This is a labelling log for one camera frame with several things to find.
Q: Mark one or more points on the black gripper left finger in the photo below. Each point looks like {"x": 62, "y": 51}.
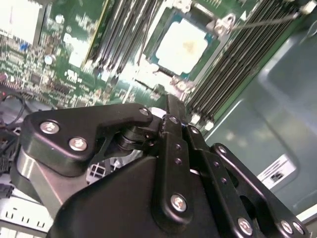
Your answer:
{"x": 37, "y": 138}

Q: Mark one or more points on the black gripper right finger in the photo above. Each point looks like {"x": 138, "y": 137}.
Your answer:
{"x": 213, "y": 171}

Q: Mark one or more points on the silver CPU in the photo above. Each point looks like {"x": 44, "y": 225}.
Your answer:
{"x": 183, "y": 45}

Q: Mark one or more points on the thin metal locking lever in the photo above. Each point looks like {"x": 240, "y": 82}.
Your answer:
{"x": 262, "y": 21}

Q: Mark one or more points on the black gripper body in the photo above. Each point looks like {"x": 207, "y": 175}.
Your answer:
{"x": 111, "y": 210}

